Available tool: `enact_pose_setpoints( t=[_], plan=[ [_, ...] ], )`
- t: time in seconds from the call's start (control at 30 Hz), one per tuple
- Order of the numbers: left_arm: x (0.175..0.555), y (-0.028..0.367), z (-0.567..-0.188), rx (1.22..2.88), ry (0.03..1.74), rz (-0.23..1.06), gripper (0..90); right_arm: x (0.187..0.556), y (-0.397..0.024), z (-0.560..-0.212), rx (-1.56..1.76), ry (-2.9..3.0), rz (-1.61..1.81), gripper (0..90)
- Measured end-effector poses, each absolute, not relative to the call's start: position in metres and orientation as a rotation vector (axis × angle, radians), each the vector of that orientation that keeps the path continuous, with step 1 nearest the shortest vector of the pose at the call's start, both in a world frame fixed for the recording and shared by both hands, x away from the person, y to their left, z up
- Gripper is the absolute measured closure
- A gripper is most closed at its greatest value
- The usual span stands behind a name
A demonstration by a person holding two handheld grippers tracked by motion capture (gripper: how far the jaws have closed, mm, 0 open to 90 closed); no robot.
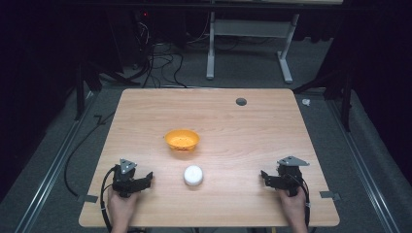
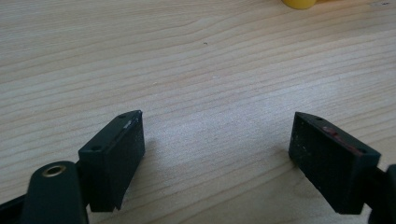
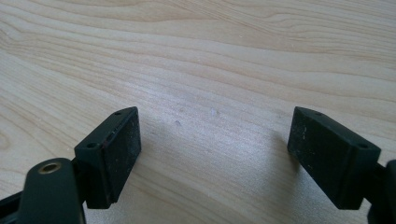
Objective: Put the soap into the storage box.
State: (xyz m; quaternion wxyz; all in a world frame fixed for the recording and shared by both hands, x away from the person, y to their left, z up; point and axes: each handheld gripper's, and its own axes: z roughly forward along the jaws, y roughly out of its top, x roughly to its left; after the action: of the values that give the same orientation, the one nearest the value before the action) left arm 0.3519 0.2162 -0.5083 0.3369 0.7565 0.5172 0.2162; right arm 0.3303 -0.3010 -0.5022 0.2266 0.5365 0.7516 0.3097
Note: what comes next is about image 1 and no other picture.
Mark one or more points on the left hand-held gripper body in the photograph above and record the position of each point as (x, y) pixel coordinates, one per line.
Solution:
(124, 181)

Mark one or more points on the white metal desk frame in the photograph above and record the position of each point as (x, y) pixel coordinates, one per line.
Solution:
(211, 48)

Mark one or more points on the white round cup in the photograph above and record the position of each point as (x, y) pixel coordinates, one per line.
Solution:
(193, 175)

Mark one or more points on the grey table grommet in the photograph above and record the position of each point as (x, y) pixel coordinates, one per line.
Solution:
(241, 102)

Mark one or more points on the orange plastic bowl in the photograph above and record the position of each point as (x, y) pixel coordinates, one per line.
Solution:
(181, 139)

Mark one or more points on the person's left hand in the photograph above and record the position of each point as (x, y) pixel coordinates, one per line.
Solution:
(121, 207)

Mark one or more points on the grey tape strip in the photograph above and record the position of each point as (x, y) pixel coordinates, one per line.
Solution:
(88, 198)
(329, 195)

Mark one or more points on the person's right hand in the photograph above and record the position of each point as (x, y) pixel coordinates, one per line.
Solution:
(294, 207)

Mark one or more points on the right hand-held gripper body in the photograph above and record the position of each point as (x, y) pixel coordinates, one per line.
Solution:
(289, 176)

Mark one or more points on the crumpled white paper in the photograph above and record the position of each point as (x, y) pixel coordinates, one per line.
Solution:
(306, 102)

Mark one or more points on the black metal stand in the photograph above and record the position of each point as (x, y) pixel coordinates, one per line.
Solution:
(346, 103)
(79, 93)

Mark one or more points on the dark equipment with red light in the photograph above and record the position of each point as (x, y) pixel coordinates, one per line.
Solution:
(142, 29)

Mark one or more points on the metal floor rail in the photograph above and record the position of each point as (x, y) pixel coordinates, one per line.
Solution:
(51, 168)
(362, 168)

